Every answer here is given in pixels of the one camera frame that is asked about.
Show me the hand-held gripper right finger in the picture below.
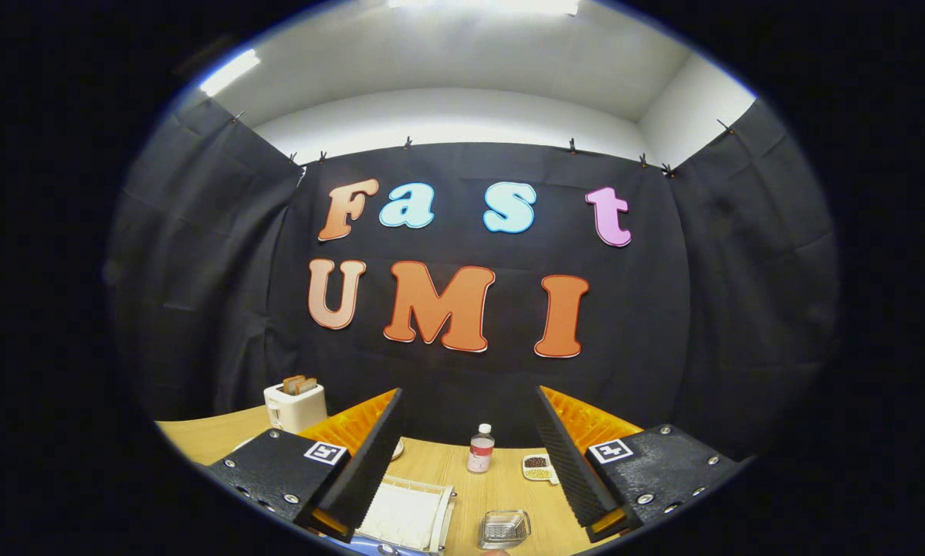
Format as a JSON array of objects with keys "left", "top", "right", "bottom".
[{"left": 530, "top": 385, "right": 741, "bottom": 544}]

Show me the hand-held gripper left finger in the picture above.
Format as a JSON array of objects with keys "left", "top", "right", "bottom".
[{"left": 206, "top": 388, "right": 404, "bottom": 544}]

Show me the white wire dish rack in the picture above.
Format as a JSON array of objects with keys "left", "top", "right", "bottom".
[{"left": 354, "top": 475, "right": 457, "bottom": 554}]

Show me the blue plate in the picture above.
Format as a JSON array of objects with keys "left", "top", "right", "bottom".
[{"left": 330, "top": 537, "right": 432, "bottom": 556}]

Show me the metal wire basket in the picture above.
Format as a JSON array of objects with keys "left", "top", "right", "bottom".
[{"left": 478, "top": 510, "right": 532, "bottom": 550}]

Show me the white divided dish with beans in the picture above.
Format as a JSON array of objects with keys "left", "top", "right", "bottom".
[{"left": 522, "top": 454, "right": 560, "bottom": 485}]

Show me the clear bottle with red label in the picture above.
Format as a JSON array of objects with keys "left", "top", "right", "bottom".
[{"left": 467, "top": 423, "right": 496, "bottom": 474}]

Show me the white toaster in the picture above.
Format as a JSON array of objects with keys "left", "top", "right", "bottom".
[{"left": 264, "top": 382, "right": 328, "bottom": 435}]

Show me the long ceiling light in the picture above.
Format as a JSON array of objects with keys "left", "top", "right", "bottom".
[{"left": 200, "top": 49, "right": 261, "bottom": 97}]

